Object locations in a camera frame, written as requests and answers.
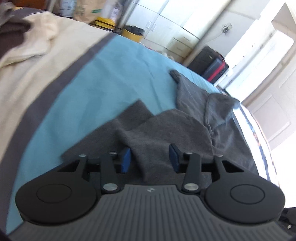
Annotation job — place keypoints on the white wardrobe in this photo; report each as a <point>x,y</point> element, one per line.
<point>166,23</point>

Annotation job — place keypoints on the white panel door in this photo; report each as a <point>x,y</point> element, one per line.
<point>270,115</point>

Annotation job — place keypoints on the dark taupe knit garment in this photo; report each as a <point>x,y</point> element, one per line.
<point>11,30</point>

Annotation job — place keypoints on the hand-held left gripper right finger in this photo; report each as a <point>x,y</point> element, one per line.
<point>174,158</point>

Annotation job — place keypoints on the cream garment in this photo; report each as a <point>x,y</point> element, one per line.
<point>34,34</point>

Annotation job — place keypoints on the yellow trash bin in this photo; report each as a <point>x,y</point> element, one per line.
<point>133,36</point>

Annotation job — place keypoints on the yellow container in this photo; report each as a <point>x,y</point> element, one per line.
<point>104,22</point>

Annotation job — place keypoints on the grey garment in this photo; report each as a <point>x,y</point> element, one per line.
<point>173,125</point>

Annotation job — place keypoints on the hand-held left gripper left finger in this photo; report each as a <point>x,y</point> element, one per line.
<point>126,160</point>

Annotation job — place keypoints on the brown paper bag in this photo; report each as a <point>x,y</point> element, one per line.
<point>85,11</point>

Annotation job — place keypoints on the black and red suitcase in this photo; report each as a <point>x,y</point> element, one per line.
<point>208,62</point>

